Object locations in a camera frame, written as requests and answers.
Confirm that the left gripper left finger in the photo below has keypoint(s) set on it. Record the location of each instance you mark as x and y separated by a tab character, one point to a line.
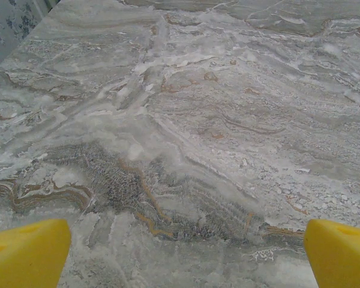
24	258

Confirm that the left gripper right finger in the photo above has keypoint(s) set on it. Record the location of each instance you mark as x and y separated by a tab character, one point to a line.
342	258

